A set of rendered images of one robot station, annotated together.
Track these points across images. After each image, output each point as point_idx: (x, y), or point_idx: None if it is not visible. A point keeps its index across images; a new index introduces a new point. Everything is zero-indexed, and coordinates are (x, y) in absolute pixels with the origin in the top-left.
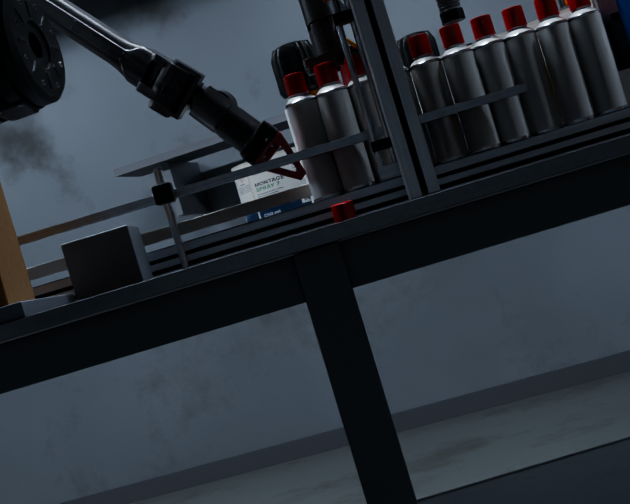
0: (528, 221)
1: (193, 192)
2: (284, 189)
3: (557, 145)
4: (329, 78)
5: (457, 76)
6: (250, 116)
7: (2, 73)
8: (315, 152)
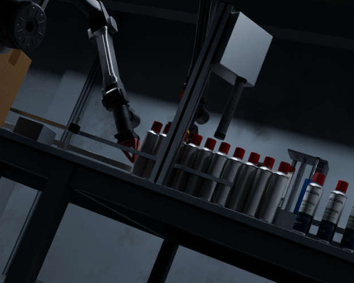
0: (143, 206)
1: (88, 137)
2: None
3: None
4: (167, 131)
5: (212, 163)
6: (131, 126)
7: (5, 24)
8: (139, 153)
